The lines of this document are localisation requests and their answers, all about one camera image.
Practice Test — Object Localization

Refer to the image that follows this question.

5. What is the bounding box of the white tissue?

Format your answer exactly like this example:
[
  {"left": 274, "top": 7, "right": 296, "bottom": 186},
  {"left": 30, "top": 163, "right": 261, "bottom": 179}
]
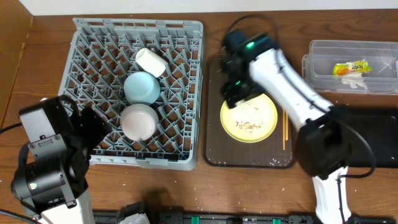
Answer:
[{"left": 341, "top": 73, "right": 368, "bottom": 90}]

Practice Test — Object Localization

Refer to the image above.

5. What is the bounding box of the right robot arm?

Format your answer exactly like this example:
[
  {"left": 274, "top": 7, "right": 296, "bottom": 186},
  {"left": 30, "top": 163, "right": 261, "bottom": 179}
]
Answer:
[{"left": 221, "top": 29, "right": 360, "bottom": 223}]

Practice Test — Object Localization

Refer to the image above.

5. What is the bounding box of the black plastic bin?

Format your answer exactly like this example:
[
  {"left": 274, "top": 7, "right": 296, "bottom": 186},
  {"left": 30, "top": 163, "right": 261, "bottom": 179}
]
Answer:
[{"left": 347, "top": 108, "right": 397, "bottom": 169}]

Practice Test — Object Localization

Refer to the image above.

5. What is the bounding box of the dark brown serving tray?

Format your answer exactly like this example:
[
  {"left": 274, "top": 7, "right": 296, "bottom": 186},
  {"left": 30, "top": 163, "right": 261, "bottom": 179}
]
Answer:
[{"left": 203, "top": 54, "right": 295, "bottom": 169}]

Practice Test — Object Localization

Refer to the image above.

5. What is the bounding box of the yellow plate with crumbs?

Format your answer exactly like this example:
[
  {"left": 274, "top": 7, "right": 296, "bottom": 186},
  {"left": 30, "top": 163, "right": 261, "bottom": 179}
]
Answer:
[{"left": 220, "top": 94, "right": 278, "bottom": 143}]

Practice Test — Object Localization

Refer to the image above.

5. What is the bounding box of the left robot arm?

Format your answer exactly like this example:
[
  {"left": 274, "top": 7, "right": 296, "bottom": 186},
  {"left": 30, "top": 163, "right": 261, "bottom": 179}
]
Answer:
[{"left": 11, "top": 95, "right": 111, "bottom": 223}]

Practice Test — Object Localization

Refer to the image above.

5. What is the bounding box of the wooden chopstick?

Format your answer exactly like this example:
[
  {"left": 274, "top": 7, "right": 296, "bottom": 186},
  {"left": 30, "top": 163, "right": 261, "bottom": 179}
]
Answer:
[
  {"left": 282, "top": 110, "right": 286, "bottom": 150},
  {"left": 285, "top": 111, "right": 289, "bottom": 141}
]

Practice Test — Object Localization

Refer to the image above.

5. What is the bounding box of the grey plastic dishwasher rack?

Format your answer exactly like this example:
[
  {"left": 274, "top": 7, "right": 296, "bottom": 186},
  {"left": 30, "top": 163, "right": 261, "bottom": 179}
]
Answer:
[{"left": 59, "top": 18, "right": 205, "bottom": 170}]

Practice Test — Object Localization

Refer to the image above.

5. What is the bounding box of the clear plastic bin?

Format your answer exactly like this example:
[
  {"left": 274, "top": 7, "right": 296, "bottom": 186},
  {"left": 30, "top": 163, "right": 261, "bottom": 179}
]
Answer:
[{"left": 302, "top": 40, "right": 397, "bottom": 95}]

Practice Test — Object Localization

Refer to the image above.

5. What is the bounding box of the yellow green snack wrapper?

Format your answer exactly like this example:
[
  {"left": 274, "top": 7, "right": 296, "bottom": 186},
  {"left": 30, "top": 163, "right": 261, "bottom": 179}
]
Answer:
[{"left": 333, "top": 60, "right": 373, "bottom": 76}]

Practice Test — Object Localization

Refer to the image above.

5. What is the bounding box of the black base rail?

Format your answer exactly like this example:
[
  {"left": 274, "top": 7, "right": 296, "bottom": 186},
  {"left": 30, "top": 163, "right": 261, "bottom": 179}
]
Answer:
[{"left": 93, "top": 202, "right": 398, "bottom": 224}]

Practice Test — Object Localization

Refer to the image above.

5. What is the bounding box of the cream plastic cup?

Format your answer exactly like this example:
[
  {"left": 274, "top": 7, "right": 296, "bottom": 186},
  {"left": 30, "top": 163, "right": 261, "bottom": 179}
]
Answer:
[{"left": 136, "top": 48, "right": 167, "bottom": 78}]

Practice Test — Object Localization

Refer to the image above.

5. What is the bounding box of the light blue bowl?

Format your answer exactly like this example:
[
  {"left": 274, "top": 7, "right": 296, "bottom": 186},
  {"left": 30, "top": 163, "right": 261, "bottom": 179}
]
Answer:
[{"left": 124, "top": 72, "right": 160, "bottom": 105}]

